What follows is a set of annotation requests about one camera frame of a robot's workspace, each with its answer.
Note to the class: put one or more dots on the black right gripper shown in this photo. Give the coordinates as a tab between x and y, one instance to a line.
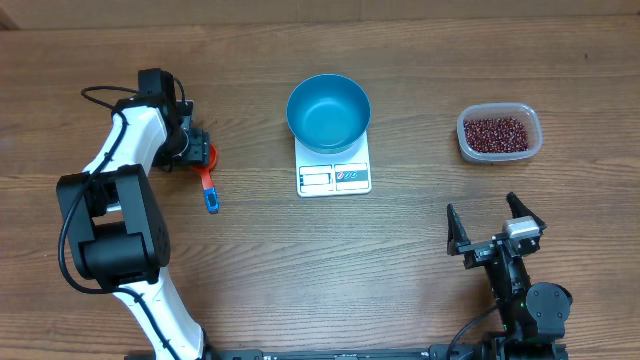
478	250

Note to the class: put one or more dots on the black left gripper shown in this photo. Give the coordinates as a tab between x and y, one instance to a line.
200	154

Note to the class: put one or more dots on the red scoop with blue handle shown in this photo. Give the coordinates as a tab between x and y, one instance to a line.
209	191

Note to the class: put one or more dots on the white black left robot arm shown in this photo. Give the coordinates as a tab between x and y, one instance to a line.
114	239

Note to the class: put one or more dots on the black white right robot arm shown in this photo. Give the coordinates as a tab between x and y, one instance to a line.
533	315

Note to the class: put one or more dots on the blue bowl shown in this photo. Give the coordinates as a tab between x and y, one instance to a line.
328	113

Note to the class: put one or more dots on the white digital kitchen scale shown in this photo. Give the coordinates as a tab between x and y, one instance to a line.
344	173

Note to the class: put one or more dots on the red beans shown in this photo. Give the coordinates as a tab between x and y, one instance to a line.
496	135

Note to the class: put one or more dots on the clear plastic container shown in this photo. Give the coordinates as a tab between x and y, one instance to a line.
520	111

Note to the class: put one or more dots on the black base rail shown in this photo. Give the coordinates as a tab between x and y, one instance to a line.
434	352

